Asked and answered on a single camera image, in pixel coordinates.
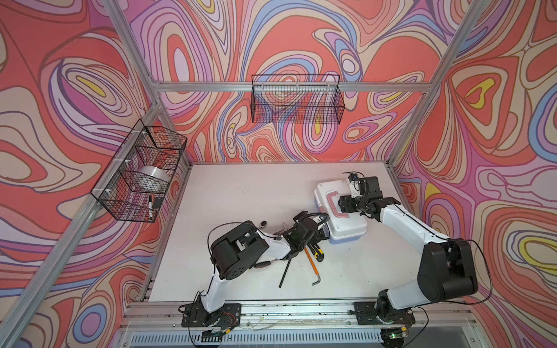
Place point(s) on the black hex key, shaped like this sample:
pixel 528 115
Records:
pixel 284 275

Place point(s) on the black wire basket back wall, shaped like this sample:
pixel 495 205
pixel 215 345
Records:
pixel 296 99

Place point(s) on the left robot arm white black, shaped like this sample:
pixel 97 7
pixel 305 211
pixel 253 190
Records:
pixel 247 246

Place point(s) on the white pink tool box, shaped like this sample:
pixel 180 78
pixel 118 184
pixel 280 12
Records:
pixel 342 227

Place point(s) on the black wire basket left wall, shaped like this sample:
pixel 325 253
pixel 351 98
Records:
pixel 122 190

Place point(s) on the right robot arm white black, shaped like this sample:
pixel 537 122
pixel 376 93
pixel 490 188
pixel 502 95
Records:
pixel 446 269

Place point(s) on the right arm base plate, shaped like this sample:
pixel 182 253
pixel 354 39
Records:
pixel 371 313

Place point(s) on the orange sleeved hex key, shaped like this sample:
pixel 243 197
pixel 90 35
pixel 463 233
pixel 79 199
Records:
pixel 313 266

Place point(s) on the silver tape roll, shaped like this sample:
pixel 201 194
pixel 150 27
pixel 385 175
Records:
pixel 155 172

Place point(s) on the black wire basket wall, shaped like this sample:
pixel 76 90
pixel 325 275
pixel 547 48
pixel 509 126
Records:
pixel 122 190
pixel 296 99

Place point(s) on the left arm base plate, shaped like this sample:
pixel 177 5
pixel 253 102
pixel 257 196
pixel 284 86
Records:
pixel 194 315

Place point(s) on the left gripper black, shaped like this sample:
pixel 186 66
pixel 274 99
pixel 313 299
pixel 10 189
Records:
pixel 319 237

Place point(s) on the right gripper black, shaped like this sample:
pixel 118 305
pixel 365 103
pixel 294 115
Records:
pixel 344 204

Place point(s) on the yellow black utility knife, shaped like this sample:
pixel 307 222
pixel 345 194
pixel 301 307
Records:
pixel 317 252

